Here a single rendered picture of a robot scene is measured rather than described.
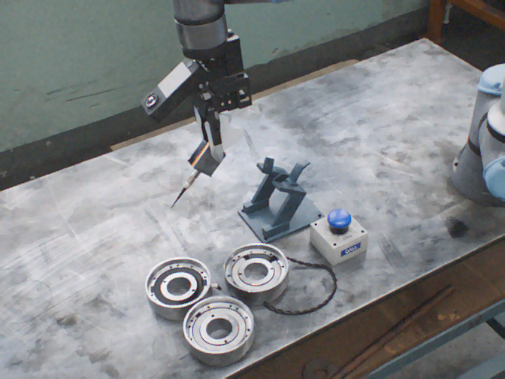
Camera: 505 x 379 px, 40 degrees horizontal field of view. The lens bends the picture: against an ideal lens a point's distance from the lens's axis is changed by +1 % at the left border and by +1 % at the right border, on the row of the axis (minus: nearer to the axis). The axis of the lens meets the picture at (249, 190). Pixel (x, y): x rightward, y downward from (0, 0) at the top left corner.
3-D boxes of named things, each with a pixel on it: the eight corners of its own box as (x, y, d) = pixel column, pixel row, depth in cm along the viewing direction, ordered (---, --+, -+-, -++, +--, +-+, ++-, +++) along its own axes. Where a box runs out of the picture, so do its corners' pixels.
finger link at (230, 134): (252, 159, 114) (243, 110, 109) (219, 171, 112) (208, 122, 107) (244, 152, 116) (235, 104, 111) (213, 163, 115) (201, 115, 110)
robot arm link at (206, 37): (184, 31, 96) (165, 10, 102) (190, 60, 99) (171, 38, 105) (233, 16, 98) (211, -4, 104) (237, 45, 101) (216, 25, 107)
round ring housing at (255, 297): (253, 319, 107) (252, 302, 104) (212, 282, 113) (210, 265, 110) (301, 284, 112) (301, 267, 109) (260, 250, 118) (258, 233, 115)
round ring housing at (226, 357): (268, 332, 105) (267, 315, 102) (226, 382, 98) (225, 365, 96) (215, 302, 110) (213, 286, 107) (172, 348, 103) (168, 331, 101)
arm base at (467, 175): (493, 145, 136) (503, 103, 130) (555, 187, 126) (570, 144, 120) (433, 172, 131) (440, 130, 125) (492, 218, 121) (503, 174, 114)
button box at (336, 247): (333, 268, 114) (334, 247, 111) (309, 242, 119) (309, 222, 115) (372, 249, 117) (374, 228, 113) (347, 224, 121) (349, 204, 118)
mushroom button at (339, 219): (335, 248, 114) (336, 226, 111) (322, 234, 117) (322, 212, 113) (355, 238, 115) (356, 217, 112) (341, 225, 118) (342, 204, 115)
